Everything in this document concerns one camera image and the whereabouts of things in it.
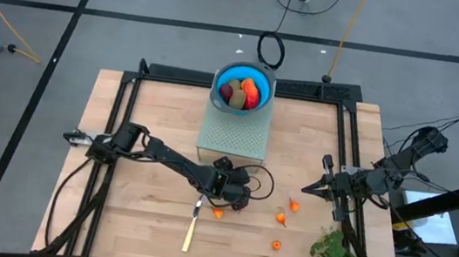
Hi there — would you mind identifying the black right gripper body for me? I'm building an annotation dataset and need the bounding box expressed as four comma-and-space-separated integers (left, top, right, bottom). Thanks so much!
314, 154, 366, 225

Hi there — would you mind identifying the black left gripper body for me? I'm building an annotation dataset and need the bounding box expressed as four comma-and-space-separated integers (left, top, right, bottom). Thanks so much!
200, 154, 255, 213

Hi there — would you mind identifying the dark red toy apple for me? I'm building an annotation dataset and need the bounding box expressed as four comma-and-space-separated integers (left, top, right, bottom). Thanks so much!
218, 83, 235, 103

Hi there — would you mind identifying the large red toy mango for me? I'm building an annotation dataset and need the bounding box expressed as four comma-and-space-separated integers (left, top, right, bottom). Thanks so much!
237, 76, 263, 112

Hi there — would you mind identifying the blue bowl with grey rim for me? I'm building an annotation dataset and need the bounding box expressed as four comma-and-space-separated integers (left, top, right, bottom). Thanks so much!
207, 57, 279, 120

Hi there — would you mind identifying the green perforated metal shelf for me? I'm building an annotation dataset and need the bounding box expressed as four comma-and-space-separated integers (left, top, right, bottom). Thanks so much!
192, 72, 276, 174

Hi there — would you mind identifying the white panel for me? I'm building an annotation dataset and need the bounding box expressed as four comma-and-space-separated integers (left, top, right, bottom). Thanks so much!
390, 187, 459, 248

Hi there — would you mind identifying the knife with cream handle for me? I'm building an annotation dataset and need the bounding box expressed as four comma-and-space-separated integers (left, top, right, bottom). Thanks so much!
180, 192, 206, 255

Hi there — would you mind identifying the black aluminium rig frame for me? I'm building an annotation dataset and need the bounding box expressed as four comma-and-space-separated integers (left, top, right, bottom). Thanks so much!
31, 48, 426, 257

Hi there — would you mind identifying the black hanging coiled cable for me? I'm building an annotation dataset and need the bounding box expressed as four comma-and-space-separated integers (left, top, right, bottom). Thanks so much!
253, 0, 307, 75

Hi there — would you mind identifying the yellow hanging cable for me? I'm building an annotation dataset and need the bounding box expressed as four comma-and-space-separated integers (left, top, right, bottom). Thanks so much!
325, 0, 373, 87

